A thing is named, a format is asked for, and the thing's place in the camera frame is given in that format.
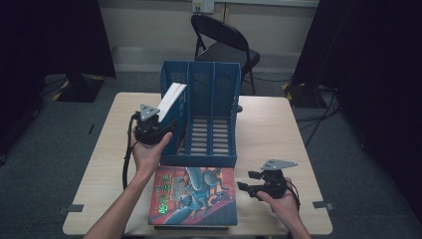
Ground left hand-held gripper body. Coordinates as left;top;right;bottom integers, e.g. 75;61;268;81
133;104;167;146

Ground red illustrated book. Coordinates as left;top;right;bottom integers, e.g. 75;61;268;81
147;165;239;227

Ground blue plastic file rack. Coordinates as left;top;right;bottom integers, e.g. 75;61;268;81
158;60;242;168

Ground black curtain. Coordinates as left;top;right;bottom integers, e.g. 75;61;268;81
0;0;117;157
291;0;422;220

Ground white wall cable trunking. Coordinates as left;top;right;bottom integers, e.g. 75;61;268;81
214;0;319;23

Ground right hand-held gripper black cable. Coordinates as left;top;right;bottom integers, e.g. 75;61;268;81
285;183;302;211

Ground hand-held gripper black cable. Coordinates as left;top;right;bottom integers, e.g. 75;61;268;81
121;112;141;191
285;183;302;211

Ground white wall socket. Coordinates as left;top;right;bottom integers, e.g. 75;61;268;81
192;0;216;14

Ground black stand base yellow tape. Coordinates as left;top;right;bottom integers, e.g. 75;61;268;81
51;73;106;104
282;81;339;109

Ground black folding chair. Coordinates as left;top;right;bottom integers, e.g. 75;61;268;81
190;13;262;97

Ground blue book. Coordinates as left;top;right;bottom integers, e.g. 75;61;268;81
156;82;187;155

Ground person's left hand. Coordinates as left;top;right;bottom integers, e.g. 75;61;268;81
129;127;173;178

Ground left hand-held gripper black cable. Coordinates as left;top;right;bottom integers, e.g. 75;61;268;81
121;112;141;191

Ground grey tape strip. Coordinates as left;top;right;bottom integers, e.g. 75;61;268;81
312;200;335;211
58;203;85;215

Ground person's right hand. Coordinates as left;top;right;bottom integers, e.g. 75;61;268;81
257;177;302;230

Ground black floor cables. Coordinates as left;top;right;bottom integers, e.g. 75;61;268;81
295;89;343;148

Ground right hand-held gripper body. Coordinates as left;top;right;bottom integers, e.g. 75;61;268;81
254;158;299;200

